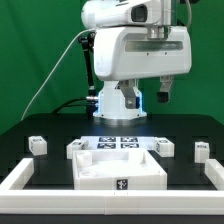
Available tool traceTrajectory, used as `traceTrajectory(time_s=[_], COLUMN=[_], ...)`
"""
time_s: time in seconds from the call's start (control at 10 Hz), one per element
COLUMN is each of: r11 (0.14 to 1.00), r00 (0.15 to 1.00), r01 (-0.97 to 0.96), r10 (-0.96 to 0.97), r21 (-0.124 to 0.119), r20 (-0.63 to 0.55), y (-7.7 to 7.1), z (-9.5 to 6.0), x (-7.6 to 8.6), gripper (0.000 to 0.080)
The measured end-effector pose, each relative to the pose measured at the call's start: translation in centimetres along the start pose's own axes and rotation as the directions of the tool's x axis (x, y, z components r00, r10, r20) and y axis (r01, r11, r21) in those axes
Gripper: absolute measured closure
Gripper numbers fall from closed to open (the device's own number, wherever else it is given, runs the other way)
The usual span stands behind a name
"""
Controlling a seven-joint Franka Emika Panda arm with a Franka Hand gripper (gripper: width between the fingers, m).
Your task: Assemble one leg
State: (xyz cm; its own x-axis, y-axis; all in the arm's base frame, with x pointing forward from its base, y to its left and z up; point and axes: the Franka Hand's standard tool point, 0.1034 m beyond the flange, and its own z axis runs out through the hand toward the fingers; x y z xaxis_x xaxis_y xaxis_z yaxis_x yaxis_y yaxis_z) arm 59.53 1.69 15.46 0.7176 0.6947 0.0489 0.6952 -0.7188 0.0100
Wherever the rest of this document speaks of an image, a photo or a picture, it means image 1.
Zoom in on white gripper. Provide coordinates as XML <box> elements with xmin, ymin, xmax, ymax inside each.
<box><xmin>94</xmin><ymin>27</ymin><xmax>192</xmax><ymax>109</ymax></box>

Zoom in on white square table top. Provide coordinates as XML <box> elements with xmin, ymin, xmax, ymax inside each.
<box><xmin>72</xmin><ymin>148</ymin><xmax>167</xmax><ymax>190</ymax></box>

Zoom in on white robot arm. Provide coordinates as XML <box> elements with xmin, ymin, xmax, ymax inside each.
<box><xmin>81</xmin><ymin>0</ymin><xmax>192</xmax><ymax>126</ymax></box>

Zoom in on white U-shaped obstacle fence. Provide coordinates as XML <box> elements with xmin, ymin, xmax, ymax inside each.
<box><xmin>0</xmin><ymin>158</ymin><xmax>224</xmax><ymax>215</ymax></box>

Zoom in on white AprilTag base plate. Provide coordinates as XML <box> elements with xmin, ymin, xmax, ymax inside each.
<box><xmin>81</xmin><ymin>136</ymin><xmax>154</xmax><ymax>150</ymax></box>

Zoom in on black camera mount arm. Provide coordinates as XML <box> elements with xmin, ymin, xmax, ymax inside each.
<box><xmin>78</xmin><ymin>31</ymin><xmax>96</xmax><ymax>96</ymax></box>

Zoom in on black cables at base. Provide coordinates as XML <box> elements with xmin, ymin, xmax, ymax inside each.
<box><xmin>53</xmin><ymin>97</ymin><xmax>90</xmax><ymax>114</ymax></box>

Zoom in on grey cable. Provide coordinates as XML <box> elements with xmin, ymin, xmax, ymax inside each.
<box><xmin>20</xmin><ymin>28</ymin><xmax>96</xmax><ymax>122</ymax></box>

